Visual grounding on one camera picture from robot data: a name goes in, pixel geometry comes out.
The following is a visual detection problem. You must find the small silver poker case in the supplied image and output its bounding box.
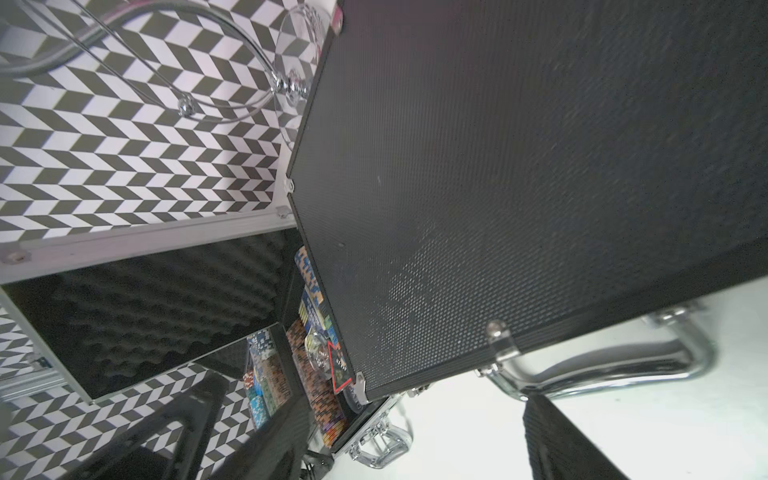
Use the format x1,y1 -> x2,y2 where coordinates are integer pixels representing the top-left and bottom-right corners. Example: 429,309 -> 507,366
1,213 -> 413,479

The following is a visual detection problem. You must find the black carbon poker case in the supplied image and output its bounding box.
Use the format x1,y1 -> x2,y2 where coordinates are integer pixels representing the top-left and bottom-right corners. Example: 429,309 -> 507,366
288,1 -> 767,399

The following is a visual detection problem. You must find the chrome wire glass rack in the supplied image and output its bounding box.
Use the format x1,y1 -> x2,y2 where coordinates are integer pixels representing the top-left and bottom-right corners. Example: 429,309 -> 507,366
0,0 -> 319,121

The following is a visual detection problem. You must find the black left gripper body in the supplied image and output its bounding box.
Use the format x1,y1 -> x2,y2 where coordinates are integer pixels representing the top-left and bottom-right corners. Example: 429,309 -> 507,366
63,373 -> 229,480

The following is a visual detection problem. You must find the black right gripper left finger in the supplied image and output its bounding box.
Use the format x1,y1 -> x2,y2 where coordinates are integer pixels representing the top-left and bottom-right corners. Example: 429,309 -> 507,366
210,396 -> 311,480

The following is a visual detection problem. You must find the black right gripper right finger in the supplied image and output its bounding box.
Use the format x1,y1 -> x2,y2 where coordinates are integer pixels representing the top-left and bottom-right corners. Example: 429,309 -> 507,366
523,395 -> 627,480

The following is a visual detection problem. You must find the black red triangle plaque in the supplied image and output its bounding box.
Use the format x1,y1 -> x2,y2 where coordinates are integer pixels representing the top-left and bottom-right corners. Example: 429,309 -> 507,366
327,341 -> 355,394

